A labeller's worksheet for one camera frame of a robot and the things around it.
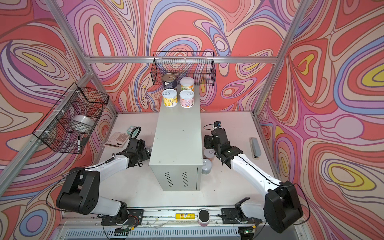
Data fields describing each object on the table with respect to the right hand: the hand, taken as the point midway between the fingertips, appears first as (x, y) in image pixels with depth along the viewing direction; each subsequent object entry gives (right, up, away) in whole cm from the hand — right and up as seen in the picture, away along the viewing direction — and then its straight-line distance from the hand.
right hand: (211, 140), depth 85 cm
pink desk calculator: (-63, -2, +17) cm, 65 cm away
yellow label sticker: (-14, -36, -13) cm, 41 cm away
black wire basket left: (-70, +8, -14) cm, 72 cm away
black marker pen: (-66, 0, -13) cm, 68 cm away
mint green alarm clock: (-57, +5, +22) cm, 61 cm away
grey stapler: (+28, -8, +6) cm, 30 cm away
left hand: (-41, -9, +9) cm, 43 cm away
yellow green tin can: (-3, -5, -14) cm, 15 cm away
